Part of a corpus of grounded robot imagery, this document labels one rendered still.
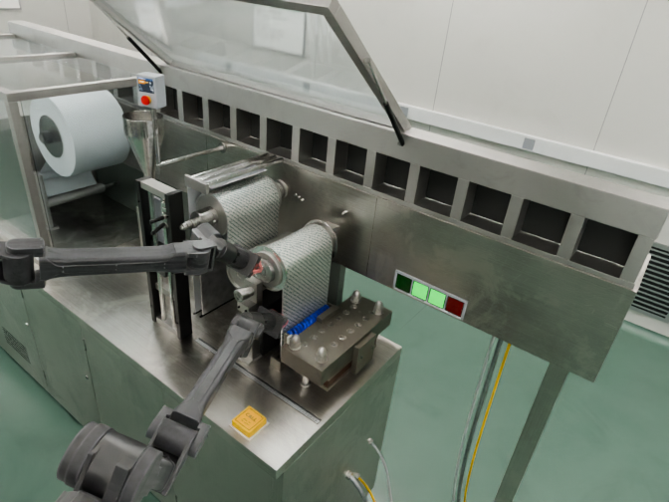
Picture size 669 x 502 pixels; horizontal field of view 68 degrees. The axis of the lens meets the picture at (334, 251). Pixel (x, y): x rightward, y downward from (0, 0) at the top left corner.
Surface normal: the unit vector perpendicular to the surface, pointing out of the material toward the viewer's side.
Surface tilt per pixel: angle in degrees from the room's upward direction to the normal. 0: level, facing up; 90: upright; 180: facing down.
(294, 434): 0
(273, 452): 0
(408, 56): 90
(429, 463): 0
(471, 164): 90
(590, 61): 90
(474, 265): 90
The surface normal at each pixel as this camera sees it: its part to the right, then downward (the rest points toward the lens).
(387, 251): -0.60, 0.36
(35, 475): 0.09, -0.86
